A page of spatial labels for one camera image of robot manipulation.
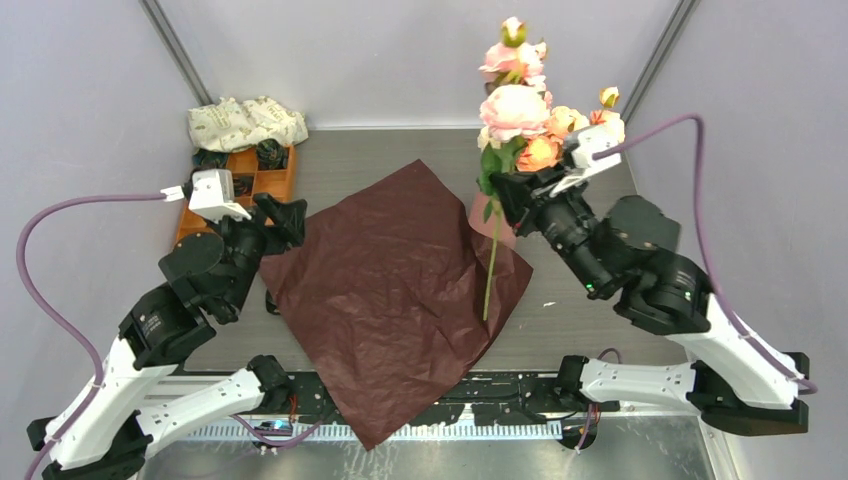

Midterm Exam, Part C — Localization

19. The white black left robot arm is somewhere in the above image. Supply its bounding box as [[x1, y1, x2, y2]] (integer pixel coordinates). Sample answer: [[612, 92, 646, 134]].
[[27, 193, 307, 479]]

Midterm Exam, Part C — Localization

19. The dark rolled fabric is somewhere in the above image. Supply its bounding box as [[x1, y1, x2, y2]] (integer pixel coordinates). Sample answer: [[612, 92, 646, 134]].
[[192, 149, 229, 170], [255, 138, 289, 171], [233, 175, 254, 197]]

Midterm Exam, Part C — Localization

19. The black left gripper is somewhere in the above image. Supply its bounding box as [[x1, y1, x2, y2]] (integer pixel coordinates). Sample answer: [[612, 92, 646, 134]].
[[210, 192, 310, 315]]

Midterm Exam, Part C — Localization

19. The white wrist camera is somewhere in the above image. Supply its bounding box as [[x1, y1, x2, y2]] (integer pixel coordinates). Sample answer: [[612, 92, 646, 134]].
[[160, 169, 252, 224], [548, 125, 622, 198]]

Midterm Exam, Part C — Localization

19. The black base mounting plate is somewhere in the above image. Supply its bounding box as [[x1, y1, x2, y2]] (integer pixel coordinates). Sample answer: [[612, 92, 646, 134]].
[[249, 371, 588, 427]]

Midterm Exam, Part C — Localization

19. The orange compartment tray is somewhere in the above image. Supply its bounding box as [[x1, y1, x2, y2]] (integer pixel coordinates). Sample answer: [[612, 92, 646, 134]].
[[173, 146, 298, 245]]

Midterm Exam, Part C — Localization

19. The dark rolled fabric top right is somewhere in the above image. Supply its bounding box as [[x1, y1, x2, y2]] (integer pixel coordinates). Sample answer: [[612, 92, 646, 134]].
[[255, 138, 289, 171]]

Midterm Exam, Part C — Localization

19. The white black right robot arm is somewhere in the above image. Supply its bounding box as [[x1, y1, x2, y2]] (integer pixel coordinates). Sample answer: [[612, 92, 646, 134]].
[[490, 168, 810, 437]]

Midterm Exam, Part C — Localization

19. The pink rose stem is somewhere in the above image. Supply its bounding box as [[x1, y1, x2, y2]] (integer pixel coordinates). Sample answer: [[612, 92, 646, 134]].
[[476, 84, 551, 320], [478, 16, 548, 94]]

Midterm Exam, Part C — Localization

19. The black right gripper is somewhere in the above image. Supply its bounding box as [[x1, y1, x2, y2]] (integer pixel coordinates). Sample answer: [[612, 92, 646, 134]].
[[485, 157, 607, 294]]

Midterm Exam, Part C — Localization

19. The maroon and red wrapping paper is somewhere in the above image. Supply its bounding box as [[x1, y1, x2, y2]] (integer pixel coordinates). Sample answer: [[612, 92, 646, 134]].
[[260, 161, 533, 450]]

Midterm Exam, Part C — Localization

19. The dark rolled fabric top left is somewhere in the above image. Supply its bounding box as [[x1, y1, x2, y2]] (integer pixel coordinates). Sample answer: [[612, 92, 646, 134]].
[[192, 149, 229, 170]]

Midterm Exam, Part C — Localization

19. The dark rolled fabric middle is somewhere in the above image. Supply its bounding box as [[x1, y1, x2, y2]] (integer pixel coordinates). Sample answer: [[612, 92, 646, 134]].
[[233, 175, 254, 197]]

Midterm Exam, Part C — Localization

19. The pink cylindrical vase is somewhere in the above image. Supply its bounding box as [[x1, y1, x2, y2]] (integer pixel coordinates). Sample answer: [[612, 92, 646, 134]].
[[468, 192, 517, 250]]

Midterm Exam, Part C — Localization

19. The aluminium rail frame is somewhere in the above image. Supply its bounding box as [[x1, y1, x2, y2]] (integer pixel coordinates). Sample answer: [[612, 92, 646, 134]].
[[115, 264, 727, 480]]

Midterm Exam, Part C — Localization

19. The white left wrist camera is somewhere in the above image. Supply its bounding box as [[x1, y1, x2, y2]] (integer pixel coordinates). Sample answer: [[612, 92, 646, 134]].
[[160, 169, 252, 224]]

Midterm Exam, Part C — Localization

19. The cream patterned cloth bag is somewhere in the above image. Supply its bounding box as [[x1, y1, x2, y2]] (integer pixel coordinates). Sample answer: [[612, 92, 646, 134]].
[[187, 96, 309, 153]]

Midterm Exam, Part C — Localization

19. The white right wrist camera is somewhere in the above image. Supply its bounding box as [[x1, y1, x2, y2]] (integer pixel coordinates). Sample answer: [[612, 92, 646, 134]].
[[548, 125, 622, 198]]

